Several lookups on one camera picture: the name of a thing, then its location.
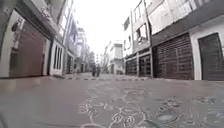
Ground grey asphalt road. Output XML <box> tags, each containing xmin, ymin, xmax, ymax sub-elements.
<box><xmin>0</xmin><ymin>72</ymin><xmax>224</xmax><ymax>128</ymax></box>

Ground group of people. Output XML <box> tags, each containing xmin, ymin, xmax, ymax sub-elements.
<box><xmin>91</xmin><ymin>63</ymin><xmax>102</xmax><ymax>78</ymax></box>

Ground row of street buildings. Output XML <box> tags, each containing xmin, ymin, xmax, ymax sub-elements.
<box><xmin>96</xmin><ymin>39</ymin><xmax>125</xmax><ymax>75</ymax></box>

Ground building with brown shutter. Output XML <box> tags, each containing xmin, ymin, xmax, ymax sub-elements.
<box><xmin>0</xmin><ymin>0</ymin><xmax>73</xmax><ymax>79</ymax></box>

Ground white chalk floor drawing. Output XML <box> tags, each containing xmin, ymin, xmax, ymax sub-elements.
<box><xmin>78</xmin><ymin>79</ymin><xmax>224</xmax><ymax>128</ymax></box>

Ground building with dark shutters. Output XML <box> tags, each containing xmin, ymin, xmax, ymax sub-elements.
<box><xmin>146</xmin><ymin>0</ymin><xmax>224</xmax><ymax>81</ymax></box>

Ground building with metal gates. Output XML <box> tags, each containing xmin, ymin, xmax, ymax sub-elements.
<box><xmin>122</xmin><ymin>0</ymin><xmax>154</xmax><ymax>78</ymax></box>

